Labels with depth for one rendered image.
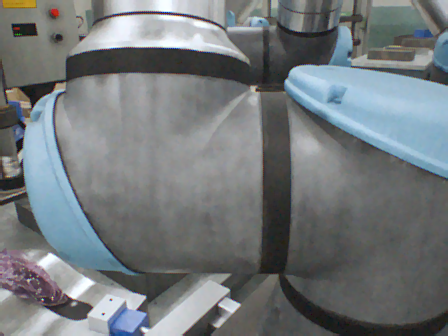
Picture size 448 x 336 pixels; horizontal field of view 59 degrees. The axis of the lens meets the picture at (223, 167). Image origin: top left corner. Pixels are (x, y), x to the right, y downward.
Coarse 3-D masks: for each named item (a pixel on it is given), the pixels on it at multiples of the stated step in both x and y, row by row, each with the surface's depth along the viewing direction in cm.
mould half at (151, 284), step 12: (24, 204) 98; (24, 216) 98; (36, 228) 96; (108, 276) 80; (120, 276) 77; (132, 276) 74; (144, 276) 71; (156, 276) 73; (168, 276) 76; (180, 276) 79; (132, 288) 75; (144, 288) 72; (156, 288) 74
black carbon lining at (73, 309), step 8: (56, 304) 65; (64, 304) 65; (72, 304) 65; (80, 304) 65; (88, 304) 65; (56, 312) 63; (64, 312) 64; (72, 312) 64; (80, 312) 64; (88, 312) 64; (80, 320) 62
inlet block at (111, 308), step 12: (108, 300) 62; (120, 300) 62; (96, 312) 59; (108, 312) 59; (120, 312) 61; (132, 312) 61; (96, 324) 59; (108, 324) 58; (120, 324) 59; (132, 324) 59; (144, 324) 60
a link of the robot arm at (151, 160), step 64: (128, 0) 21; (192, 0) 22; (128, 64) 20; (192, 64) 20; (64, 128) 21; (128, 128) 20; (192, 128) 20; (256, 128) 21; (64, 192) 20; (128, 192) 20; (192, 192) 20; (256, 192) 20; (64, 256) 23; (128, 256) 22; (192, 256) 22; (256, 256) 21
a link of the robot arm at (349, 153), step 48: (288, 96) 23; (336, 96) 20; (384, 96) 18; (432, 96) 19; (288, 144) 20; (336, 144) 20; (384, 144) 18; (432, 144) 18; (288, 192) 20; (336, 192) 20; (384, 192) 19; (432, 192) 19; (288, 240) 21; (336, 240) 20; (384, 240) 20; (432, 240) 20; (336, 288) 23; (384, 288) 21; (432, 288) 22
